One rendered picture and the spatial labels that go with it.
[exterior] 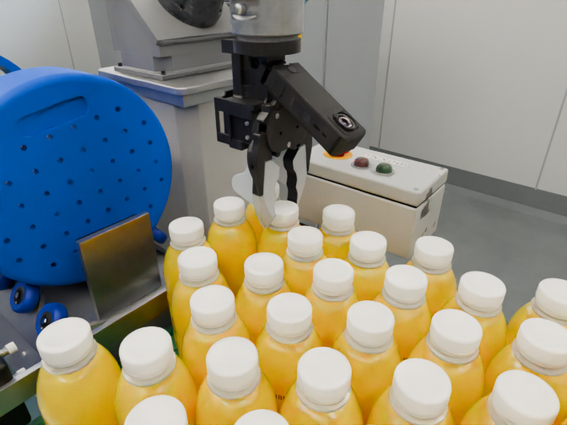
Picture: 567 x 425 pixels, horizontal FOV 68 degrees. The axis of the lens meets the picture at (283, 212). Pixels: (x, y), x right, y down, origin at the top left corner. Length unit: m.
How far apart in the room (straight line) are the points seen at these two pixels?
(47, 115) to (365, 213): 0.41
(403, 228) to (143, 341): 0.36
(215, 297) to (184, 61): 0.67
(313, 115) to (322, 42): 1.66
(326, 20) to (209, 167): 1.27
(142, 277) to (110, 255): 0.07
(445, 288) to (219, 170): 0.64
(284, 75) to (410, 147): 2.97
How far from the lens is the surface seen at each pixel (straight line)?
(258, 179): 0.46
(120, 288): 0.62
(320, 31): 2.09
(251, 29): 0.44
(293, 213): 0.51
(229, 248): 0.53
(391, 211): 0.57
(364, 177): 0.57
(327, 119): 0.42
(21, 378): 0.52
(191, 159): 0.94
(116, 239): 0.59
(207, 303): 0.38
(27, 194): 0.58
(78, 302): 0.68
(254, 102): 0.47
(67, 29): 6.13
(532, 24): 3.02
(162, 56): 0.93
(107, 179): 0.62
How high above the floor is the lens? 1.33
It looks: 29 degrees down
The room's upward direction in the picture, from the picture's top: straight up
